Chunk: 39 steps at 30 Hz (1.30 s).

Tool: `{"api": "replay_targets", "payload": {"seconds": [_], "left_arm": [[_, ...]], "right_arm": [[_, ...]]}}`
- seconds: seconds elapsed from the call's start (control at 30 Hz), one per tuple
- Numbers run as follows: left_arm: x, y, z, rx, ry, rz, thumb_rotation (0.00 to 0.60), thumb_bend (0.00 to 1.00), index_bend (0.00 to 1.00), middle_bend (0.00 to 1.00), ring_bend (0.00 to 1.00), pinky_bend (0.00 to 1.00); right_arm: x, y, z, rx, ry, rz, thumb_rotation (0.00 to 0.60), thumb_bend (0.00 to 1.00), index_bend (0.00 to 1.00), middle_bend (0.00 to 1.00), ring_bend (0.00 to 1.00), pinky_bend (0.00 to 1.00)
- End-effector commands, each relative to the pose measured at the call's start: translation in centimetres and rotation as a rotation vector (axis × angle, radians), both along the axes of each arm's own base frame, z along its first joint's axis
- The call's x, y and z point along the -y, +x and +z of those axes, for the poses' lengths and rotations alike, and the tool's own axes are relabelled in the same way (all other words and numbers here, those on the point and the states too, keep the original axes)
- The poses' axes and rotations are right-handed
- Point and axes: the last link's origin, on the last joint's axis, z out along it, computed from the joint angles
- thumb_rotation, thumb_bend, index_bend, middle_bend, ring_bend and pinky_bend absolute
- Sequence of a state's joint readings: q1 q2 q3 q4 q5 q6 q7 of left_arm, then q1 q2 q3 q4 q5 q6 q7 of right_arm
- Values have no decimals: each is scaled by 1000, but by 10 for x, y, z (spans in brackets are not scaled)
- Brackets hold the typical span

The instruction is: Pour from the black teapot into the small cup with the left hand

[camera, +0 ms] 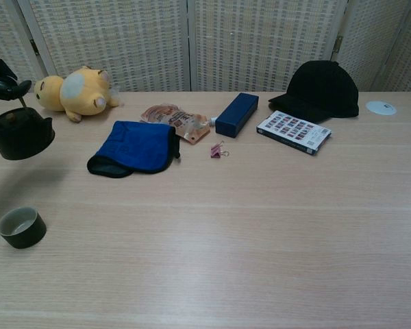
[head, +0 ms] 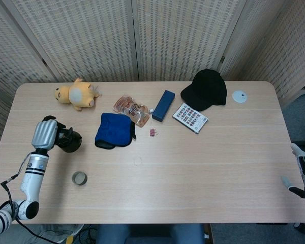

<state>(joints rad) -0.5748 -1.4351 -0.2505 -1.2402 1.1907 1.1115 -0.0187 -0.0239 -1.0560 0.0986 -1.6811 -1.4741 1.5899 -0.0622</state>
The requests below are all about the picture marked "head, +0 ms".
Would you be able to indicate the black teapot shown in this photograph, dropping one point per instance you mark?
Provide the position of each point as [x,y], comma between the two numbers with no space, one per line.
[75,145]

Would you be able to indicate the blue seat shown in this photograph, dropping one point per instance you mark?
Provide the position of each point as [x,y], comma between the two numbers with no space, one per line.
[150,235]

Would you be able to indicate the yellow floor object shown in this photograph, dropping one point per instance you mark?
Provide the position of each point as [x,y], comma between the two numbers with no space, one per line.
[69,240]

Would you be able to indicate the pink binder clip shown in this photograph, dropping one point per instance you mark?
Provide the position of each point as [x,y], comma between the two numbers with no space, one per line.
[152,133]

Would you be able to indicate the white round table grommet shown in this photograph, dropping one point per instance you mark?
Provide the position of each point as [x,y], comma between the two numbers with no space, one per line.
[238,97]

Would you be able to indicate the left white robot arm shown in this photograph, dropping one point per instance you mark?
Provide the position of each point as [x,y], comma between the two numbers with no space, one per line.
[31,183]

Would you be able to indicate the yellow plush toy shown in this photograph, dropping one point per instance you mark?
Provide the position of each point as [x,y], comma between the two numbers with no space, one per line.
[77,95]

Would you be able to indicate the black baseball cap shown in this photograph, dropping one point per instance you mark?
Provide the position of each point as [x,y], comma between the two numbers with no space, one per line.
[206,90]

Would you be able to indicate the small grey tea cup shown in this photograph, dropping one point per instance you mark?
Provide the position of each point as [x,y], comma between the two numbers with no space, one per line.
[79,178]

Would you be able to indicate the woven folding screen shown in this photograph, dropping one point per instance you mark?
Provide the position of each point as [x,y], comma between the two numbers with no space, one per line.
[91,38]

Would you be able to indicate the grey fabric bag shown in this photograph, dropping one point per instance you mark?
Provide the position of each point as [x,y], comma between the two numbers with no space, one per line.
[58,231]

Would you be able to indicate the small white clip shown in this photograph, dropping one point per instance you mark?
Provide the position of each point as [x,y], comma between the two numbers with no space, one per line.
[150,110]

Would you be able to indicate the navy blue long box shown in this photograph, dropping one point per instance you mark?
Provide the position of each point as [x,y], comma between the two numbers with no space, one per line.
[163,105]

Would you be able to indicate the blue cloth with black trim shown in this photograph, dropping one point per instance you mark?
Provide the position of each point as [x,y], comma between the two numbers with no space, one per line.
[113,129]

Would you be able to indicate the orange snack packet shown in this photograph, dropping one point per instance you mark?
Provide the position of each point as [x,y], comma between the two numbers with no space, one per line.
[130,109]

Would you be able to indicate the printed sticker card box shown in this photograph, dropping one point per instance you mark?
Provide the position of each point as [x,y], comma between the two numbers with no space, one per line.
[190,117]

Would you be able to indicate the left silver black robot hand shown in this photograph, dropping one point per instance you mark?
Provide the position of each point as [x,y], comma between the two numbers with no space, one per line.
[43,136]

